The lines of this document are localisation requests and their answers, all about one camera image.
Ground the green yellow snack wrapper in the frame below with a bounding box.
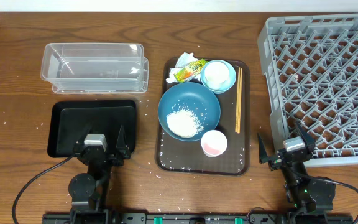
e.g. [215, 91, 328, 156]
[174, 59, 207, 83]

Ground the right wooden chopstick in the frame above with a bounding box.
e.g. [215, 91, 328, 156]
[238, 68, 242, 134]

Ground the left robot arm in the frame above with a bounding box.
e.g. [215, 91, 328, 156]
[68, 126, 131, 224]

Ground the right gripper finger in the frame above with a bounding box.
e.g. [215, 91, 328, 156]
[257, 134, 269, 164]
[295, 121, 315, 146]

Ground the light blue small bowl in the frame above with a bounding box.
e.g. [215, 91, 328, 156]
[201, 60, 237, 94]

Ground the left wooden chopstick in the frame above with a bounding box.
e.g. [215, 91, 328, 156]
[235, 67, 241, 134]

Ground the pink cup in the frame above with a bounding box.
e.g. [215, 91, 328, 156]
[201, 130, 228, 157]

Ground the black waste tray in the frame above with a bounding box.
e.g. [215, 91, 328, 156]
[47, 100, 136, 158]

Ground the white cup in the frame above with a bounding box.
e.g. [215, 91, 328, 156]
[204, 61, 229, 90]

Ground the wooden chopstick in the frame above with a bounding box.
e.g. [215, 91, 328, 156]
[235, 67, 241, 134]
[238, 68, 242, 134]

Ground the clear plastic bin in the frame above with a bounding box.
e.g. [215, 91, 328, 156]
[40, 43, 149, 94]

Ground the crumpled white tissue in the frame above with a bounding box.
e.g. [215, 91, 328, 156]
[166, 52, 198, 83]

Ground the pile of white rice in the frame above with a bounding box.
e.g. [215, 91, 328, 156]
[166, 105, 204, 139]

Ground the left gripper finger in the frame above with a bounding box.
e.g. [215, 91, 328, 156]
[116, 125, 128, 150]
[75, 125, 92, 147]

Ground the dark brown serving tray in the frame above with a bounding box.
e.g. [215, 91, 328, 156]
[155, 60, 250, 176]

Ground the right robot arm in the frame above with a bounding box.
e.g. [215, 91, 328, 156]
[257, 122, 336, 223]

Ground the dark blue plate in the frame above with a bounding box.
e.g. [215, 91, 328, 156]
[158, 82, 221, 141]

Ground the grey dishwasher rack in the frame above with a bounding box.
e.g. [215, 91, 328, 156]
[257, 14, 358, 167]

